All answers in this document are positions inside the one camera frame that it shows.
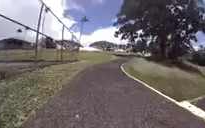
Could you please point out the distant round tree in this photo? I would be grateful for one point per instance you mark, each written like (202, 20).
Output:
(103, 45)

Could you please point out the dark asphalt path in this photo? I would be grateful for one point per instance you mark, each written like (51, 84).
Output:
(103, 96)

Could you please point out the floodlight pole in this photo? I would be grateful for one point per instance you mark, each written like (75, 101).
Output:
(81, 31)

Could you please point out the low dark-roofed building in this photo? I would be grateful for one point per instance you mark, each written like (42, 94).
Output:
(68, 44)
(13, 43)

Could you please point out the white painted kerb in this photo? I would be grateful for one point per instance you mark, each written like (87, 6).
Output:
(150, 88)

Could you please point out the green grass slope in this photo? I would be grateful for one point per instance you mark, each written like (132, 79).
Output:
(163, 76)

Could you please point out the huge spreading dark tree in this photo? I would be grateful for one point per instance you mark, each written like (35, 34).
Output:
(161, 30)

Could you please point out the green grass verge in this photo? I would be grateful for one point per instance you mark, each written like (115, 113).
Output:
(26, 93)

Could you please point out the bare dirt strip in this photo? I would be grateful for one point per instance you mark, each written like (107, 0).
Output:
(10, 68)

